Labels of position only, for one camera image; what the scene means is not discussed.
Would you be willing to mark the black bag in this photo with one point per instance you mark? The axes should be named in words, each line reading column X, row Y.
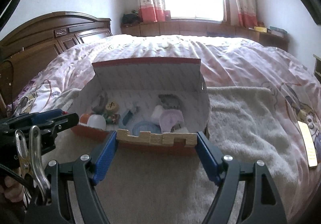
column 130, row 18

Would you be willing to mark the lilac plastic shell piece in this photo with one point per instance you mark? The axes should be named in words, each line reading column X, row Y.
column 171, row 118

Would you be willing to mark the person's left hand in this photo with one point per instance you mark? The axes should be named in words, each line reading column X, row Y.
column 12, row 188

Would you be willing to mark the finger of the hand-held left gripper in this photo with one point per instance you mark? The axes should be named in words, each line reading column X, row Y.
column 47, row 116
column 67, row 121

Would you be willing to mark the blue round lid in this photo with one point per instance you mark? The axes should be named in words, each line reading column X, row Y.
column 145, row 128

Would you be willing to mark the grey crumpled item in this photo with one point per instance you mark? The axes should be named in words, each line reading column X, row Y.
column 169, row 101

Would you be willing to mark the dark wooden headboard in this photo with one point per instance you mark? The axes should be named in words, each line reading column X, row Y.
column 37, row 35

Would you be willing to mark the white bottle with orange label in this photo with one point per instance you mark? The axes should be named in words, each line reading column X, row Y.
column 96, row 122

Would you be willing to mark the small red box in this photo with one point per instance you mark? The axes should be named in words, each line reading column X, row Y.
column 167, row 14

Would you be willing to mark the red cardboard box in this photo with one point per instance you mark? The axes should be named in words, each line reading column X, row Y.
column 150, row 76

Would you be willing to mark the pink printed duvet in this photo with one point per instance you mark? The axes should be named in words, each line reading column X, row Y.
column 238, row 63

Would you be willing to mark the wooden nightstand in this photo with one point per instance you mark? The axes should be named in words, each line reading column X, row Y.
column 318, row 66

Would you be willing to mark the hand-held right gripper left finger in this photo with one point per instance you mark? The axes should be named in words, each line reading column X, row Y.
column 104, row 158

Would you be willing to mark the yellow flat box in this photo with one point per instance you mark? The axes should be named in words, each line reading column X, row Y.
column 260, row 28

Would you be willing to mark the white earbuds case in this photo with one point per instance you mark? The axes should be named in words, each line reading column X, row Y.
column 158, row 113

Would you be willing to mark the wooden window cabinet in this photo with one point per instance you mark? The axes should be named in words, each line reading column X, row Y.
column 188, row 28

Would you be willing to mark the round wooden chess piece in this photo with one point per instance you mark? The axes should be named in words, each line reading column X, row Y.
column 112, row 107

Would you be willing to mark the green book stack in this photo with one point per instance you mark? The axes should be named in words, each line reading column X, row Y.
column 277, row 31

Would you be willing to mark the blue plastic piece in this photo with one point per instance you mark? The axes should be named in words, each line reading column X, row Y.
column 127, row 117

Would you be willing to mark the yellow flat strip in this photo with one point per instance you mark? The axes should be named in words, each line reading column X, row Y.
column 309, row 143

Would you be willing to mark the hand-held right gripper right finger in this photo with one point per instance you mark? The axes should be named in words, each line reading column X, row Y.
column 209, row 158

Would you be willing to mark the cream fleece towel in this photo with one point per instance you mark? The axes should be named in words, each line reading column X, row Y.
column 250, row 126

